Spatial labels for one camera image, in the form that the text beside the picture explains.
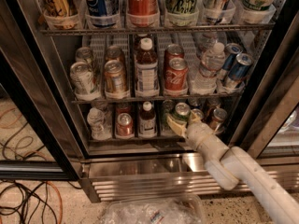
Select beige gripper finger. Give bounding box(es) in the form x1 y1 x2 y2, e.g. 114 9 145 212
188 112 201 125
166 114 187 138

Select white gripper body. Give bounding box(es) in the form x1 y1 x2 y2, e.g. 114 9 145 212
185 121 229 161

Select green can bottom front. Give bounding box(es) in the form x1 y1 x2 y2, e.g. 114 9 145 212
172 103 191 123

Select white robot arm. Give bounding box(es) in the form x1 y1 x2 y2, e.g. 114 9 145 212
166 114 299 224

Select dark blue can bottom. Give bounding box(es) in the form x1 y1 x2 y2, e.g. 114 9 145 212
192 108 205 119

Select gold brown can bottom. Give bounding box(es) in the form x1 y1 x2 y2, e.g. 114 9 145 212
207 108 227 134

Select green can bottom back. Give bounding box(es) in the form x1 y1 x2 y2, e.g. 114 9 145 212
162 100 175 133

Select brown tea bottle bottom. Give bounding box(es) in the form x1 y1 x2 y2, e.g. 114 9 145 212
138 102 157 138

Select brown tea bottle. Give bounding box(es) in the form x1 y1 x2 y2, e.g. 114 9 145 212
138 102 157 138
135 38 159 97

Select red Coca-Cola can front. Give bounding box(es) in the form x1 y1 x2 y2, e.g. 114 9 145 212
164 57 188 95

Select red coca-cola can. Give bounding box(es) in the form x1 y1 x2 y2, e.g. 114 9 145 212
164 57 188 95
164 44 184 66

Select red can bottom front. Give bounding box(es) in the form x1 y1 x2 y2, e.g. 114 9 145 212
116 113 134 137

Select blue Red Bull can front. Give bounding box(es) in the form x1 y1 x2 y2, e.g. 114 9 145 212
223 52 253 89

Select blue red bull can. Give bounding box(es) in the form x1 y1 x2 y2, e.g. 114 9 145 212
218 43 243 81
204 0 230 24
223 52 253 89

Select red Coca-Cola can back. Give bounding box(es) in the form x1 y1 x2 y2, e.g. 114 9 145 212
164 44 184 66

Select right glass fridge door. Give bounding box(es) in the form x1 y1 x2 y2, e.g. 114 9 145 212
240 49 299 165

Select glass fridge door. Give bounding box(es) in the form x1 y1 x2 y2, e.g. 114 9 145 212
240 49 299 165
0 0 83 181

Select blue Red Bull can back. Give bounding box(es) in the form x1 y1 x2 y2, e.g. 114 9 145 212
218 43 243 81

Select gold can middle front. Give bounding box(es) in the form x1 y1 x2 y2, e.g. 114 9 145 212
104 60 127 94

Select clear water bottle bottom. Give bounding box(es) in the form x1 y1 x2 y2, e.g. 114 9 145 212
87 107 112 141

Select clear water bottle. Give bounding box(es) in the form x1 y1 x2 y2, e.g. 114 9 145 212
87 107 112 141
192 42 225 95

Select gold can middle back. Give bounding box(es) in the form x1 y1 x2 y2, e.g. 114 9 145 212
105 46 125 63

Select stainless steel display fridge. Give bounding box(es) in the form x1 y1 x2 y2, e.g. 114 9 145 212
0 0 299 203

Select green tall can top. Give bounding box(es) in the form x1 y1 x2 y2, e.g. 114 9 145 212
165 0 197 26

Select blue Red Bull can top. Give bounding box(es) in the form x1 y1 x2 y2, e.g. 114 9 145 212
204 0 230 24

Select silver can middle front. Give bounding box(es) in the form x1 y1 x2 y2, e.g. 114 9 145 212
70 62 101 101

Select silver can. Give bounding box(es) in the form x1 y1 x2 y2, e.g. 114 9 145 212
70 62 101 101
75 47 95 68

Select silver can middle back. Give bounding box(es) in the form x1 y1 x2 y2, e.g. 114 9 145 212
75 47 95 68

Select left glass fridge door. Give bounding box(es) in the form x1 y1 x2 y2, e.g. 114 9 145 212
0 0 83 181

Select blue Pepsi can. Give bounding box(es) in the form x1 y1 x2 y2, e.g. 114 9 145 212
86 0 119 27

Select yellow can top shelf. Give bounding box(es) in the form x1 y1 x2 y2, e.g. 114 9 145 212
43 0 78 30

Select clear water bottle middle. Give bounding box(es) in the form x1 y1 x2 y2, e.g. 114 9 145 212
192 42 225 95

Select brown tea bottle middle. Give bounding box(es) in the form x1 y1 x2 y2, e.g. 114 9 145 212
135 38 159 97

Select clear plastic bin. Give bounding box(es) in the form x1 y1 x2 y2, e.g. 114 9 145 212
100 194 206 224

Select bottom wire shelf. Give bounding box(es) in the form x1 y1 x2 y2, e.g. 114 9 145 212
88 135 184 143

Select wire shelf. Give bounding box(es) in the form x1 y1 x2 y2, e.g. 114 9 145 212
40 22 275 36
88 135 184 143
71 92 242 105

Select middle wire shelf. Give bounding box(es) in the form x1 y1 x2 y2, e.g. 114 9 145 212
71 92 242 105

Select top wire shelf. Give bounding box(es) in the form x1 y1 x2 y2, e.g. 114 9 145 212
40 22 275 36

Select black and orange floor cables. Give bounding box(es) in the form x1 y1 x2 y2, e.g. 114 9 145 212
0 106 82 224

